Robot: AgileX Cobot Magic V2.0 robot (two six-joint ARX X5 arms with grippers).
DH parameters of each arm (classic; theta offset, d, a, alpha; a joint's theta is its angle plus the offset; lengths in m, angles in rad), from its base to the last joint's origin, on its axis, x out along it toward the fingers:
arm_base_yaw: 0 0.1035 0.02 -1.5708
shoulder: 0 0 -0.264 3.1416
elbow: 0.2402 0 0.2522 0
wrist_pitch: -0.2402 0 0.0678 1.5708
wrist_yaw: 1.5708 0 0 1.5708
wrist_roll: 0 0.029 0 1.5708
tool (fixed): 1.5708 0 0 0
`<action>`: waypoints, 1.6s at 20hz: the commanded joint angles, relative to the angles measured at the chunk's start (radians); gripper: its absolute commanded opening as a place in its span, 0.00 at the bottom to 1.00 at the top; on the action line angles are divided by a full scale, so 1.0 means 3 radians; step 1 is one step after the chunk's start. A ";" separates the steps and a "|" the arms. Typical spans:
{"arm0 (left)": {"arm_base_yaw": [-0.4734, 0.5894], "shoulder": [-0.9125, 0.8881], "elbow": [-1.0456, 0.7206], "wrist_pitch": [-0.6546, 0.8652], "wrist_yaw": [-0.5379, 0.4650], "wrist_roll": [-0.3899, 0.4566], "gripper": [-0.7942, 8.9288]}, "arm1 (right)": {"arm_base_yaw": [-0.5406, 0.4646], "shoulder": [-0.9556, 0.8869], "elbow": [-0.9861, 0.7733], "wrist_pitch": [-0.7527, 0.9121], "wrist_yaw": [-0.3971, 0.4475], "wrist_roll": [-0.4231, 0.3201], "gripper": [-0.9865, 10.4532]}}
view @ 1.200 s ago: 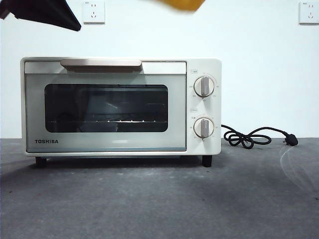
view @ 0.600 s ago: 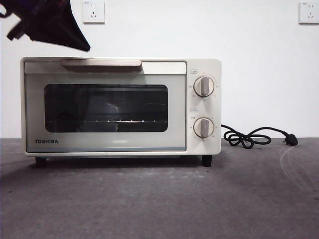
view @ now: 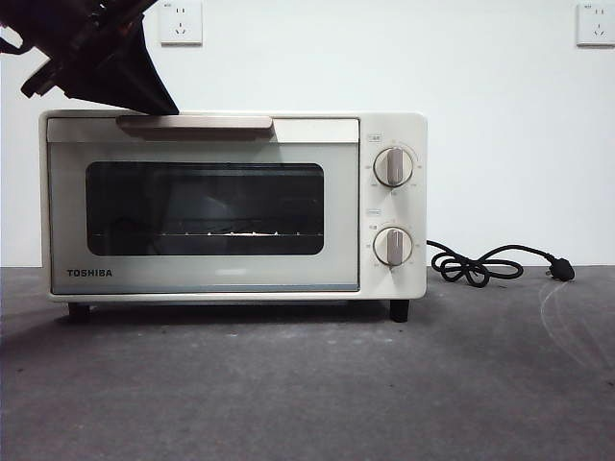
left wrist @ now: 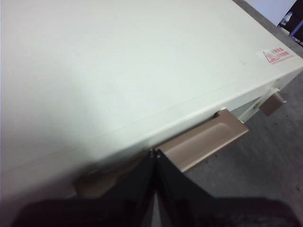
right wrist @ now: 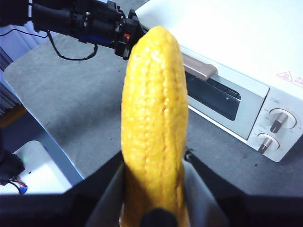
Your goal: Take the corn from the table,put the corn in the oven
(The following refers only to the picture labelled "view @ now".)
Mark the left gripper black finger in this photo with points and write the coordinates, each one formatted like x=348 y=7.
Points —
x=134 y=81

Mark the temperature knob of oven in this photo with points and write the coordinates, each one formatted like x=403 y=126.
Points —
x=394 y=166

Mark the white Toshiba toaster oven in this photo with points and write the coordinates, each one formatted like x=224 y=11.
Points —
x=394 y=206

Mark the timer knob of oven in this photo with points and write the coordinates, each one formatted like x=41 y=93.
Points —
x=393 y=247

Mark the white wall socket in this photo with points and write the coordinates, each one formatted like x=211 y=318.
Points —
x=597 y=25
x=181 y=24

